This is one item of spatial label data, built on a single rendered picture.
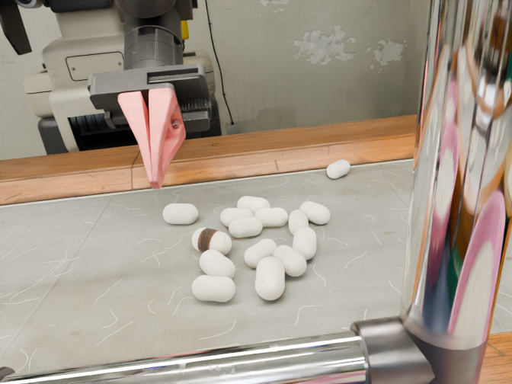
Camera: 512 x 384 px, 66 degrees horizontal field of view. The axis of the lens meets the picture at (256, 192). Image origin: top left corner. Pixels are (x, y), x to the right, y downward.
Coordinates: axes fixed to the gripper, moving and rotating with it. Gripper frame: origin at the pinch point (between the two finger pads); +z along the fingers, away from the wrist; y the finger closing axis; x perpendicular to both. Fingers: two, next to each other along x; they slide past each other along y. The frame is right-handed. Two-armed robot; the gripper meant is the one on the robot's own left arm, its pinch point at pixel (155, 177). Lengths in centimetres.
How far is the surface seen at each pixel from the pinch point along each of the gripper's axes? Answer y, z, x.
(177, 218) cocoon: 0.5, 1.0, 6.9
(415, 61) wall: 120, -143, 147
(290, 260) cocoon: 10.2, 8.5, 0.1
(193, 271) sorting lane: 2.4, 7.6, 3.0
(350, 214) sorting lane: 17.6, 2.7, 6.8
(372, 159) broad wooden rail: 24.3, -7.1, 14.0
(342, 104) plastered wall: 78, -135, 170
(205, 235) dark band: 3.6, 4.7, 2.7
